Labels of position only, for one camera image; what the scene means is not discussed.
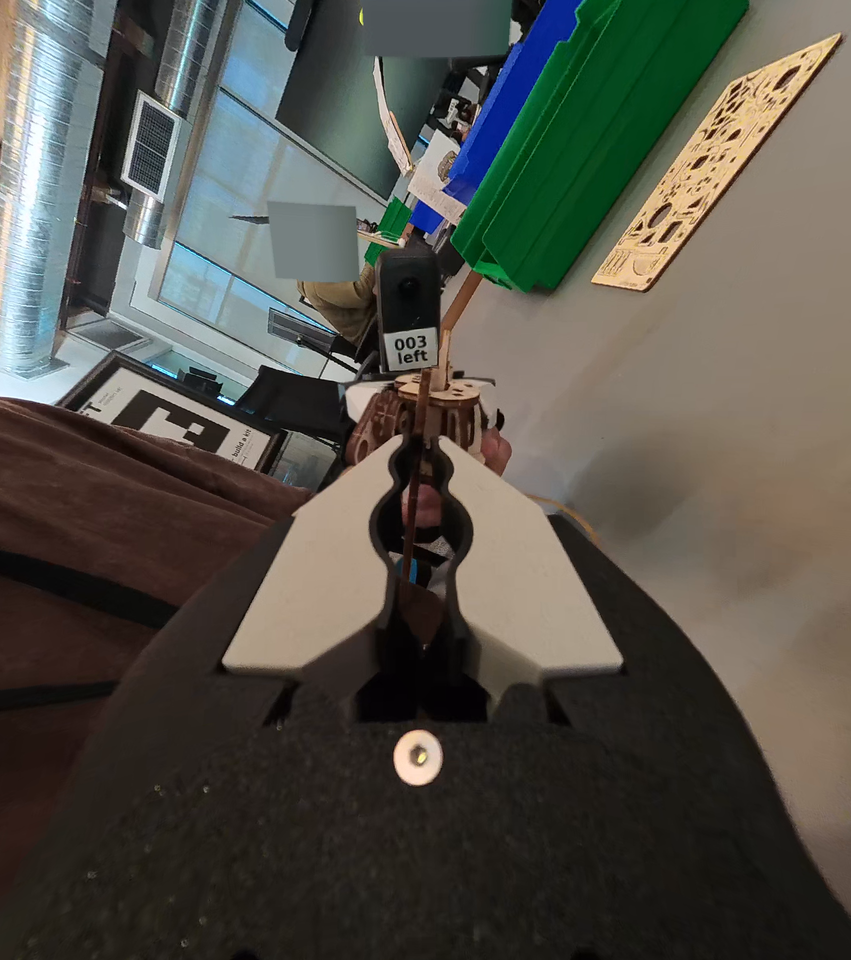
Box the thin wooden stick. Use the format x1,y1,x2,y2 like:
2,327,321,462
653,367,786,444
397,270,484,601

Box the small green bin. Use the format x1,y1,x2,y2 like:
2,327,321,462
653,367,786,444
364,196,413,247

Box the blue plastic bin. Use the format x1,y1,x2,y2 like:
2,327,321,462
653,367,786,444
442,0,588,198

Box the green plastic bin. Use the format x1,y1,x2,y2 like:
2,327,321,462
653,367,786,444
450,0,751,295

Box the wooden parts sheet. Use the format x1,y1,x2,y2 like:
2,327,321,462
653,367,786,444
590,33,844,294

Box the white air vent grille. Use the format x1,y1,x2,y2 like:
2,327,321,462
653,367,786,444
120,91,183,202

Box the silver ventilation duct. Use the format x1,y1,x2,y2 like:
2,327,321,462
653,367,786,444
124,0,226,249
0,0,93,376

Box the dark screen panel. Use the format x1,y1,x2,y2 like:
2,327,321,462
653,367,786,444
275,0,464,202

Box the wooden mechanical model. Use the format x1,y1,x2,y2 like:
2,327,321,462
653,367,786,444
345,365,488,470

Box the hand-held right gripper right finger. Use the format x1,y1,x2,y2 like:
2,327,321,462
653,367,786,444
425,438,625,696

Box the black office chair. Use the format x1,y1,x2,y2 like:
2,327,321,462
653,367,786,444
234,365,344,451

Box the person's brown clothing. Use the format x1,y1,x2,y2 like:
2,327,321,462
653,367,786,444
0,396,316,960

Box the framed marker sign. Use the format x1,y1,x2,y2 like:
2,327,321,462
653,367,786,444
56,351,288,475

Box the white printed leaflet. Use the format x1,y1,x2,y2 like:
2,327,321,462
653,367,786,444
405,131,473,220

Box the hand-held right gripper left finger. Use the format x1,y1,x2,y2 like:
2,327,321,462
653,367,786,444
221,435,406,676

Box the small blue bin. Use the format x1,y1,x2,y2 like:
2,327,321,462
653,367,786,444
409,198,466,230

